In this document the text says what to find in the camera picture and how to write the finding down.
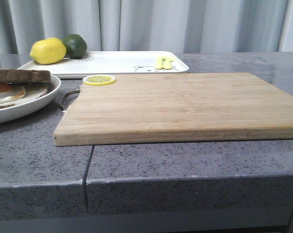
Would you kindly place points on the white round plate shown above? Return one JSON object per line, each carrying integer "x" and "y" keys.
{"x": 21, "y": 110}

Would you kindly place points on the fried egg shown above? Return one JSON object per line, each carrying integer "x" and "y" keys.
{"x": 3, "y": 93}

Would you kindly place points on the white bread slice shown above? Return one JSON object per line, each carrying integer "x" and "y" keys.
{"x": 24, "y": 76}

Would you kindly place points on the white rectangular tray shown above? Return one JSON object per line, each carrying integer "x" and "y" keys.
{"x": 109, "y": 62}

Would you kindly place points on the wooden cutting board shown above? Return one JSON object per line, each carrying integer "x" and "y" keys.
{"x": 146, "y": 108}

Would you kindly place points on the left yellow-green utensil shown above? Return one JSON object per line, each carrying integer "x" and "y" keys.
{"x": 159, "y": 63}

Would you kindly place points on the yellow-green utensil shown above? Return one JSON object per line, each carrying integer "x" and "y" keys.
{"x": 167, "y": 63}
{"x": 159, "y": 63}

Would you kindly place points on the right yellow-green utensil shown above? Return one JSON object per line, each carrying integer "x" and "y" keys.
{"x": 167, "y": 63}

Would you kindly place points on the lemon slice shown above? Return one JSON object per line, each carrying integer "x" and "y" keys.
{"x": 99, "y": 79}

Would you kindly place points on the green lime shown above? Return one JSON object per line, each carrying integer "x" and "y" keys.
{"x": 76, "y": 46}

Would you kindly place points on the grey curtain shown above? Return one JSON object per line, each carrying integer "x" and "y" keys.
{"x": 179, "y": 26}

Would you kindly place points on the yellow lemon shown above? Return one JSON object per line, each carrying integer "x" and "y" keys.
{"x": 48, "y": 51}

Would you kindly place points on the metal cutting board handle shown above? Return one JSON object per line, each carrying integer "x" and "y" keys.
{"x": 65, "y": 96}

